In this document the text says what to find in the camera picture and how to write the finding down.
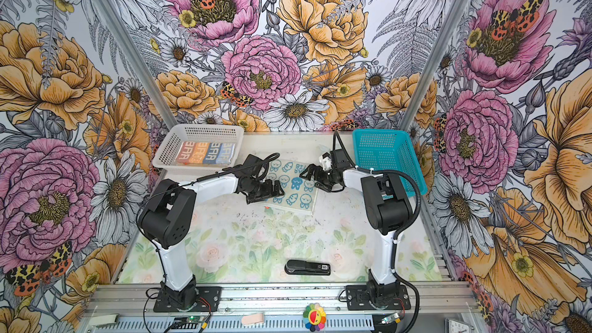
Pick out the multicolour striped letter towel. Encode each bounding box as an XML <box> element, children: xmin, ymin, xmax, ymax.
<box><xmin>176</xmin><ymin>141</ymin><xmax>236</xmax><ymax>166</ymax></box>

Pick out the aluminium front rail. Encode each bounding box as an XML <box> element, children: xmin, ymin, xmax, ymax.
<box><xmin>83</xmin><ymin>282</ymin><xmax>478</xmax><ymax>317</ymax></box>

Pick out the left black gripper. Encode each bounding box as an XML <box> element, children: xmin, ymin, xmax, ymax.
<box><xmin>243</xmin><ymin>176</ymin><xmax>283</xmax><ymax>202</ymax></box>

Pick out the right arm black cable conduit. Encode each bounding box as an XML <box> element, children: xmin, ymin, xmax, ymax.
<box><xmin>331</xmin><ymin>130</ymin><xmax>422</xmax><ymax>333</ymax></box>

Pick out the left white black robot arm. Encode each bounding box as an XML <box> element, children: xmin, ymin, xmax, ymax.
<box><xmin>137</xmin><ymin>153</ymin><xmax>285</xmax><ymax>311</ymax></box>

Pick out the black stapler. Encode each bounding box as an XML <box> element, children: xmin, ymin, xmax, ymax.
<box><xmin>285</xmin><ymin>259</ymin><xmax>331</xmax><ymax>276</ymax></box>

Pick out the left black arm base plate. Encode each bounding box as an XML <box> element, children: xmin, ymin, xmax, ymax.
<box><xmin>153</xmin><ymin>285</ymin><xmax>222</xmax><ymax>313</ymax></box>

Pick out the teal plastic basket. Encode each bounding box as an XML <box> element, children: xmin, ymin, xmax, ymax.
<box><xmin>352</xmin><ymin>129</ymin><xmax>428</xmax><ymax>195</ymax></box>

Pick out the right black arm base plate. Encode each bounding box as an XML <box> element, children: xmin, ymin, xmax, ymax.
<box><xmin>345</xmin><ymin>283</ymin><xmax>412</xmax><ymax>311</ymax></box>

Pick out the colourful flower toy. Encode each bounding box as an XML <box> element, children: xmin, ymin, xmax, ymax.
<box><xmin>303</xmin><ymin>304</ymin><xmax>327</xmax><ymax>332</ymax></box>

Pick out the blue patterned towel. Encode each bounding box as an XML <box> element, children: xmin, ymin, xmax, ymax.
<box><xmin>264</xmin><ymin>160</ymin><xmax>319</xmax><ymax>215</ymax></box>

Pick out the pink eraser block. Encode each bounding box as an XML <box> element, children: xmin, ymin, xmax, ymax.
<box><xmin>240</xmin><ymin>313</ymin><xmax>265</xmax><ymax>326</ymax></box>

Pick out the white plastic basket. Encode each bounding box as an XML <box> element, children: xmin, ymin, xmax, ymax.
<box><xmin>152</xmin><ymin>123</ymin><xmax>245</xmax><ymax>171</ymax></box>

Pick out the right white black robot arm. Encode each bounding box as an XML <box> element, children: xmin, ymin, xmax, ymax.
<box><xmin>300</xmin><ymin>149</ymin><xmax>421</xmax><ymax>311</ymax></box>

